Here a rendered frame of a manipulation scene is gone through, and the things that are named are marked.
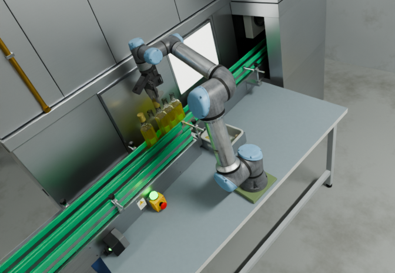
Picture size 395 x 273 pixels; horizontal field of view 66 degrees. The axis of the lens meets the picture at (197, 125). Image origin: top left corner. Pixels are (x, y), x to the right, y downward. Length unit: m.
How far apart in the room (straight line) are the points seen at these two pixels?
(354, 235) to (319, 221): 0.23
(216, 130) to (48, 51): 0.81
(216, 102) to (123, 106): 0.67
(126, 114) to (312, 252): 1.49
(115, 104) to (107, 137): 0.20
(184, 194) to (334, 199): 1.25
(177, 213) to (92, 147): 0.57
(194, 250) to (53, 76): 1.02
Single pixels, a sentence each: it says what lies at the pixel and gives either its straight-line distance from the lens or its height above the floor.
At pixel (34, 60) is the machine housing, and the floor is 1.62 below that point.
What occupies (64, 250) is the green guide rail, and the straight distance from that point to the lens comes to 1.57.
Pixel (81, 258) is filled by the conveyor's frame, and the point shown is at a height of 0.84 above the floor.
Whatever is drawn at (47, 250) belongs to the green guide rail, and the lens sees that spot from 1.62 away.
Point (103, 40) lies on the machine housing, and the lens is 1.62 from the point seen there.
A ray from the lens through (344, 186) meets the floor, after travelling 2.61.
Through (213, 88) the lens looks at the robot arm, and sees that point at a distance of 1.20.
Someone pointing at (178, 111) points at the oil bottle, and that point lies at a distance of 1.79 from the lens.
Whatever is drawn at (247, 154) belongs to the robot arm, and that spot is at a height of 1.00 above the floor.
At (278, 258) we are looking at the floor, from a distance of 2.28.
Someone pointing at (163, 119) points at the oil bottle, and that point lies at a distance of 1.73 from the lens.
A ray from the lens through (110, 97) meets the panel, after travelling 1.66.
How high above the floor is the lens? 2.05
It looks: 38 degrees down
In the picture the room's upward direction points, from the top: 17 degrees counter-clockwise
